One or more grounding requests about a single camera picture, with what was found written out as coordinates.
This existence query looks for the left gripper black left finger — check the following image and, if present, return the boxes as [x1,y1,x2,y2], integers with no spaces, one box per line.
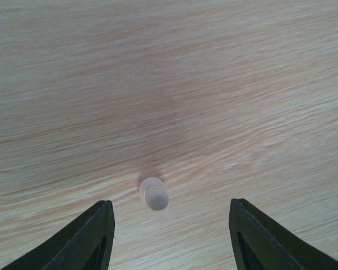
[4,200,114,269]

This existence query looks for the white pawn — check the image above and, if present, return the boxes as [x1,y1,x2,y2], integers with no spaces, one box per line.
[139,177,169,211]

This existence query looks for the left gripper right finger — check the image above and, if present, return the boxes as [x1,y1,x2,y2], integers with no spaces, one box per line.
[229,199,338,269]

